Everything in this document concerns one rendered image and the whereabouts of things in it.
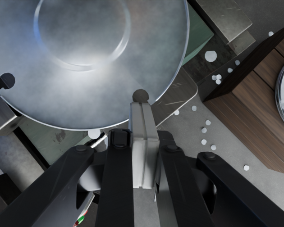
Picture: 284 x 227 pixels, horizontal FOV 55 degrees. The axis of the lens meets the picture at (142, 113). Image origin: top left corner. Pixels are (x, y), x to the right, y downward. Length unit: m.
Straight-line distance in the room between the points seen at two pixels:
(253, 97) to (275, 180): 0.53
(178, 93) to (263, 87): 0.55
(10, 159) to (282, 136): 0.73
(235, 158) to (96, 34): 0.96
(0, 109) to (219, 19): 0.42
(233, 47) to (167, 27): 0.22
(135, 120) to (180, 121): 1.00
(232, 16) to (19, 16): 0.38
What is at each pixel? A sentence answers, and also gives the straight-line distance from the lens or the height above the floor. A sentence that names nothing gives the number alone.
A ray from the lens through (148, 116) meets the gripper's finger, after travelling 0.18.
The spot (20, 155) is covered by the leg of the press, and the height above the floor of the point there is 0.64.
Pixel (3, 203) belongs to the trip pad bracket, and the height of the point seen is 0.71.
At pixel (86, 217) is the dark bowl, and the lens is 1.22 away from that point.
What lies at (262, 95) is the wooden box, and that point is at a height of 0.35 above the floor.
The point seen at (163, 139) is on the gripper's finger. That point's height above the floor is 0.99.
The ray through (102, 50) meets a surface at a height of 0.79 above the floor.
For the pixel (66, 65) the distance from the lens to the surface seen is 0.38.
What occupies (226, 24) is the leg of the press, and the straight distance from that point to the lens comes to 0.57.
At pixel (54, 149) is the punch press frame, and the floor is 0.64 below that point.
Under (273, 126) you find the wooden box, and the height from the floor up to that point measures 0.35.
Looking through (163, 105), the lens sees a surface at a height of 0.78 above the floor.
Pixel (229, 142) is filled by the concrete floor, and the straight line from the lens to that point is 1.22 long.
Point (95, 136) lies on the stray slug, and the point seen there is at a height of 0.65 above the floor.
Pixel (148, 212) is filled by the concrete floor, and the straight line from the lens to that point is 1.20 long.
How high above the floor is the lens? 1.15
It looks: 87 degrees down
